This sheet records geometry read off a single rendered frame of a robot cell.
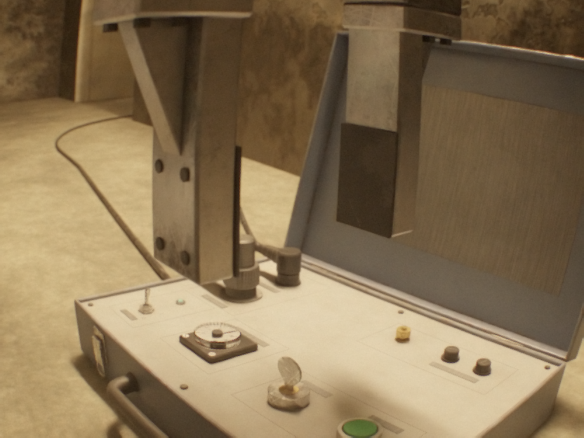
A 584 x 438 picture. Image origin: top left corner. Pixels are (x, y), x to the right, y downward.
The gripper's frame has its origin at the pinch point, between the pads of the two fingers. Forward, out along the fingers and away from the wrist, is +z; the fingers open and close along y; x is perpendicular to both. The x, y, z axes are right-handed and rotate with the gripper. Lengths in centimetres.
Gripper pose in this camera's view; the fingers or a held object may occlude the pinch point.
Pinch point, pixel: (296, 189)
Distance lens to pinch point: 39.4
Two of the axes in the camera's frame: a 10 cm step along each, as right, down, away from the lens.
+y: -7.4, 1.5, -6.5
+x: 6.7, 2.2, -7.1
